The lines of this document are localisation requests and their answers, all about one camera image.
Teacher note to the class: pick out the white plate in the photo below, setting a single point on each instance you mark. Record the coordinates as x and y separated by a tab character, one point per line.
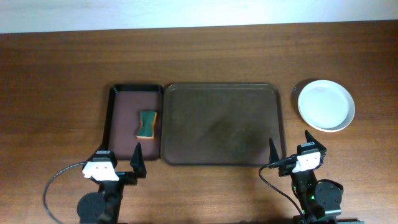
326	106

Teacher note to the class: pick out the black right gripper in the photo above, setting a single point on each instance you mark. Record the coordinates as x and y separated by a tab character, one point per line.
273	157

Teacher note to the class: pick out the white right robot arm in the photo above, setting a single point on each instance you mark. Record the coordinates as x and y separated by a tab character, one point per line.
319	199

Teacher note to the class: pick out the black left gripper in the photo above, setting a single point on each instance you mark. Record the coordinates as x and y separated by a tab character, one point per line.
136	163

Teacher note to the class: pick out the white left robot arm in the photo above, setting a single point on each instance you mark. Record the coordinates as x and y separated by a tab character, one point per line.
104	205

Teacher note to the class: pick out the small brown tray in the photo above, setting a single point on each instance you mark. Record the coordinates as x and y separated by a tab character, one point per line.
125	102

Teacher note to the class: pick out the large dark brown tray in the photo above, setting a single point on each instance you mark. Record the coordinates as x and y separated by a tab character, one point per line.
221	124

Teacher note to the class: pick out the orange green scrub sponge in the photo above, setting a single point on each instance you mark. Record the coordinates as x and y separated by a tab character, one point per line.
147	125

